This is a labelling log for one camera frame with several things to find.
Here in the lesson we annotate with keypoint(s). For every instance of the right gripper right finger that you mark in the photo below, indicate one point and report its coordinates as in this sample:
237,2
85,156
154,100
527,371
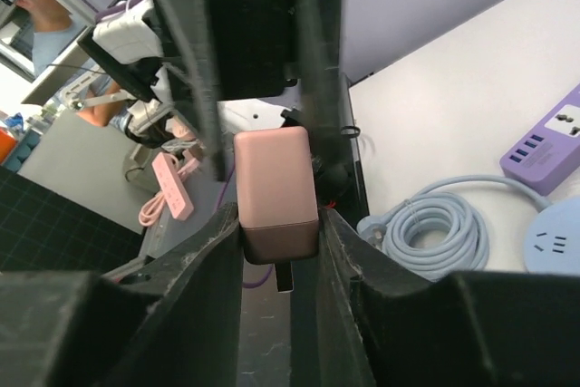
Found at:
381,325

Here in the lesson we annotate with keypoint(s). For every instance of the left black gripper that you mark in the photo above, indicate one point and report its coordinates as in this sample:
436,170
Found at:
254,44

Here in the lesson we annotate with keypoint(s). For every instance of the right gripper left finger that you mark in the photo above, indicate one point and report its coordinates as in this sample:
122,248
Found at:
177,324

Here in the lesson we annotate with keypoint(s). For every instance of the pink charger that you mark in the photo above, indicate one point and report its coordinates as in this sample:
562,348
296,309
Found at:
276,199

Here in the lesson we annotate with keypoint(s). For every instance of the pink power strip background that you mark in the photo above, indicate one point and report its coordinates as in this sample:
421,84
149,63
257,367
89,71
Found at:
171,177

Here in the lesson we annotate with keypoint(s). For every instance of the person in background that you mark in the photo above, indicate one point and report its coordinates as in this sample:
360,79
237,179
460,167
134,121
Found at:
54,29

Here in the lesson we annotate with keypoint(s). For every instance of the round blue power strip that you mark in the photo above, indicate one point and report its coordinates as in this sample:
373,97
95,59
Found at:
551,244

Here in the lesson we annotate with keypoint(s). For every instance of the purple power strip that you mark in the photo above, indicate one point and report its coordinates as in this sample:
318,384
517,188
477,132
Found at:
549,153

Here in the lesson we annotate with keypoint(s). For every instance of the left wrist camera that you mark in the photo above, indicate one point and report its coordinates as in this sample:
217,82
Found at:
125,43

